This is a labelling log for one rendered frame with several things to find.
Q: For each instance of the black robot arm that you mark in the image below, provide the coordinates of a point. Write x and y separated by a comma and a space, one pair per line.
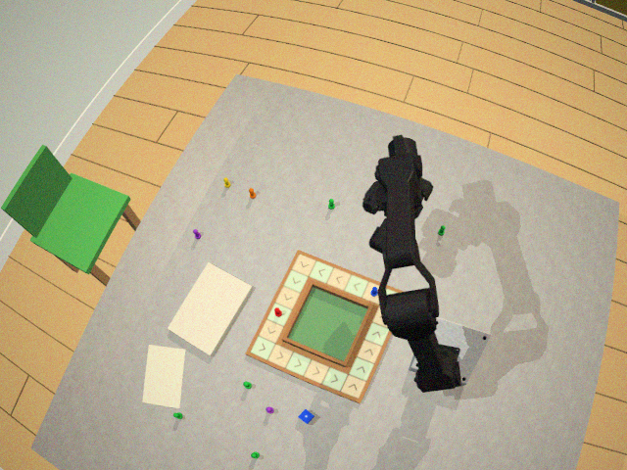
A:
409, 315

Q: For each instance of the blue die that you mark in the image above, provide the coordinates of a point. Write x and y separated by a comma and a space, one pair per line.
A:
306, 416

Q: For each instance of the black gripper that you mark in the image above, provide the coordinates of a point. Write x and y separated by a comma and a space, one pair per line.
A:
378, 238

